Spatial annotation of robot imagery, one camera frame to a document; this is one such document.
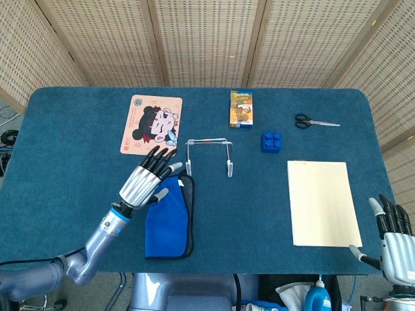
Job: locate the blue plastic item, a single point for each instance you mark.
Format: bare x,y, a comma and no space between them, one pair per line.
262,306

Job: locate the blue felt table cover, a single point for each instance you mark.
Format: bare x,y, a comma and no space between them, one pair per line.
81,162

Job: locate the pink cartoon girl mouse pad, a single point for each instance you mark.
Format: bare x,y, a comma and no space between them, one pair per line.
152,123

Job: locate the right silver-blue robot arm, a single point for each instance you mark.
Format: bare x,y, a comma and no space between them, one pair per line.
402,301

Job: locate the blue bottle white cap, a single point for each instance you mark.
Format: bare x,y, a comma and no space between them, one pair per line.
317,299

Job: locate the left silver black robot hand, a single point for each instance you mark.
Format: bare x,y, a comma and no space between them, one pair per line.
141,184

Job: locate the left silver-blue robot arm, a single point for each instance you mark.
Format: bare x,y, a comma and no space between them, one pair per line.
97,243

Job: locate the blue building block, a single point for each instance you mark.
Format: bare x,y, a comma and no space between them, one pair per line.
271,142

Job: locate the yellow orange card box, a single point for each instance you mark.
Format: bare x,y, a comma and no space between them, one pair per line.
241,110

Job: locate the chrome stool frame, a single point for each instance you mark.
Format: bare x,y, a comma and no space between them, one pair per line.
43,303

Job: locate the woven bamboo folding screen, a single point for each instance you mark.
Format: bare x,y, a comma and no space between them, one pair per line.
207,39

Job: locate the white crumpled cloth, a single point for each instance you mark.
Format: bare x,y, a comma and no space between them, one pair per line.
293,293

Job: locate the grey and blue cloth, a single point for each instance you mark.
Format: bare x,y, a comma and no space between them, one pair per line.
168,223

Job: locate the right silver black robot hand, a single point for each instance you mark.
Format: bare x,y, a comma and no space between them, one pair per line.
400,256

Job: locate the silver-blue robot torso base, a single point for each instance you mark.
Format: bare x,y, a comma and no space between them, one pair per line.
181,291

